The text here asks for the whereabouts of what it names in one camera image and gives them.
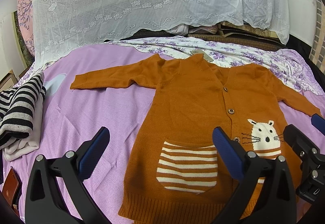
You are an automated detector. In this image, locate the orange knit child cardigan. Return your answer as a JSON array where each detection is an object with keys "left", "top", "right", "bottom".
[{"left": 71, "top": 54, "right": 320, "bottom": 223}]

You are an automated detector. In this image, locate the brown leather phone case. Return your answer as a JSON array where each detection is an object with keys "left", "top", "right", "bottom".
[{"left": 2, "top": 167, "right": 22, "bottom": 217}]

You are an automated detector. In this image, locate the beige checked cloth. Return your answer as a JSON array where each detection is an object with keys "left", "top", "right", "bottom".
[{"left": 309, "top": 0, "right": 325, "bottom": 73}]

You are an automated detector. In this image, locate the purple floral white quilt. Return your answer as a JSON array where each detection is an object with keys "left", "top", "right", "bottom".
[{"left": 15, "top": 35, "right": 318, "bottom": 96}]

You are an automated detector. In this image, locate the lilac bed sheet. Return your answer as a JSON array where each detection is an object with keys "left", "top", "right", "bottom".
[{"left": 13, "top": 45, "right": 324, "bottom": 223}]

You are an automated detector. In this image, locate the black white striped folded garment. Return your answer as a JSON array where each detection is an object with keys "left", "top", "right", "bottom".
[{"left": 1, "top": 72, "right": 46, "bottom": 149}]

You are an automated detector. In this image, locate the woven brown mat stack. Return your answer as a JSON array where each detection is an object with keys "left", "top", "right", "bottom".
[{"left": 187, "top": 22, "right": 286, "bottom": 51}]

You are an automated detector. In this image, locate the pink floral hanging cloth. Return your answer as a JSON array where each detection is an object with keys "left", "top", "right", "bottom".
[{"left": 17, "top": 0, "right": 35, "bottom": 56}]

